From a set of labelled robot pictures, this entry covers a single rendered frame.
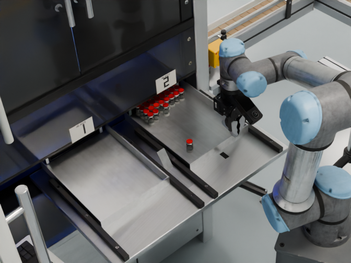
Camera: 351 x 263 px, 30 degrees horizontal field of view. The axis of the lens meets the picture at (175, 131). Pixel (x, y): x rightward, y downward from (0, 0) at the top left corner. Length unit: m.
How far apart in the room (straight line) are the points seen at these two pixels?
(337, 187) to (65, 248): 1.00
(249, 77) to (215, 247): 1.30
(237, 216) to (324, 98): 1.65
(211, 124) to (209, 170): 0.21
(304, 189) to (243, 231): 1.32
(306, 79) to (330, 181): 0.31
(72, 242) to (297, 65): 1.04
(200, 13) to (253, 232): 1.23
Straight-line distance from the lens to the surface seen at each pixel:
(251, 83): 1.84
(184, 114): 2.28
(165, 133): 2.21
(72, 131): 2.04
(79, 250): 2.43
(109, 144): 2.20
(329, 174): 1.91
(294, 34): 4.18
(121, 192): 2.04
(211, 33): 2.56
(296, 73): 1.81
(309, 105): 1.49
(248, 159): 2.12
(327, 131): 1.53
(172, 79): 2.21
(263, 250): 2.98
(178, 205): 1.99
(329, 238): 2.00
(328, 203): 1.89
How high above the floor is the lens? 2.41
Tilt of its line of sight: 44 degrees down
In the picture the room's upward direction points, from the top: 4 degrees counter-clockwise
